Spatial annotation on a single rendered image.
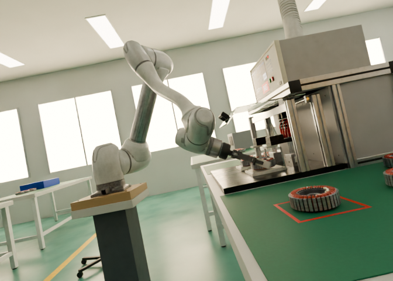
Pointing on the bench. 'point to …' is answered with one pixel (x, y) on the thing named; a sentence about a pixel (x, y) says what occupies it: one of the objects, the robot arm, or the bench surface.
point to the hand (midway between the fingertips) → (262, 163)
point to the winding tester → (313, 56)
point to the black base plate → (245, 182)
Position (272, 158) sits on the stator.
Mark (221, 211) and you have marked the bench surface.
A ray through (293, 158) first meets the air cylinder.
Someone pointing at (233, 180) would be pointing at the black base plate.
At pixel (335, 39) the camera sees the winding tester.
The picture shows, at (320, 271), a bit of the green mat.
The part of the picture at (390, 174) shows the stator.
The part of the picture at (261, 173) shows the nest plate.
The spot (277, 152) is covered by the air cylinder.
